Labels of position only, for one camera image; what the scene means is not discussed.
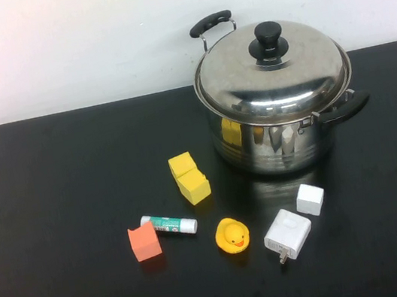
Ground yellow rubber duck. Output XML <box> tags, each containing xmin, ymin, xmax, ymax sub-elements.
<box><xmin>211</xmin><ymin>214</ymin><xmax>254</xmax><ymax>258</ymax></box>

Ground yellow foam cube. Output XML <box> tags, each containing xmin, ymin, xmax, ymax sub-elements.
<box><xmin>166</xmin><ymin>150</ymin><xmax>200</xmax><ymax>180</ymax></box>
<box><xmin>174</xmin><ymin>165</ymin><xmax>214</xmax><ymax>209</ymax></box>

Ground white green glue stick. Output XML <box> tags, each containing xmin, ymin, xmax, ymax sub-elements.
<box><xmin>138</xmin><ymin>206</ymin><xmax>201</xmax><ymax>243</ymax></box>

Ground steel lid with black knob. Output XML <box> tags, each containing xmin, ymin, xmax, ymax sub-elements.
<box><xmin>186</xmin><ymin>8</ymin><xmax>360</xmax><ymax>138</ymax></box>

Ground small white cube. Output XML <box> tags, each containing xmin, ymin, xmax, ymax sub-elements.
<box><xmin>292</xmin><ymin>180</ymin><xmax>329</xmax><ymax>220</ymax></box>

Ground orange foam cube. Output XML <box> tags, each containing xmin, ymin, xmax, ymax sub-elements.
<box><xmin>126</xmin><ymin>221</ymin><xmax>164</xmax><ymax>265</ymax></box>

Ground stainless steel pot black handles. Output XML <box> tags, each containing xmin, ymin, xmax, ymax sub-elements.
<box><xmin>182</xmin><ymin>0</ymin><xmax>381</xmax><ymax>186</ymax></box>

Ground white plug charger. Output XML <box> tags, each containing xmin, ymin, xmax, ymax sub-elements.
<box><xmin>258</xmin><ymin>204</ymin><xmax>318</xmax><ymax>268</ymax></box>

